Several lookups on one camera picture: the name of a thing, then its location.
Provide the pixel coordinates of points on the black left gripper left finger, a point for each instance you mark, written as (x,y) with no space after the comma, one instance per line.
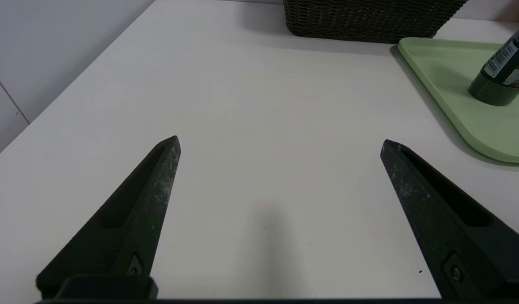
(132,219)

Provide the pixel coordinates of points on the dark brown wicker basket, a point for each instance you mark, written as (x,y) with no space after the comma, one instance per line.
(369,19)

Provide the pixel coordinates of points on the black face cream tube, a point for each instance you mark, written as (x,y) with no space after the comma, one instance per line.
(502,74)

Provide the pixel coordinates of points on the light green plastic tray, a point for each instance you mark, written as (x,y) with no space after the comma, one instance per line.
(449,71)

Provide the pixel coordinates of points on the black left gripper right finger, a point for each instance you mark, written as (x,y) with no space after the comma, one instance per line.
(436,219)

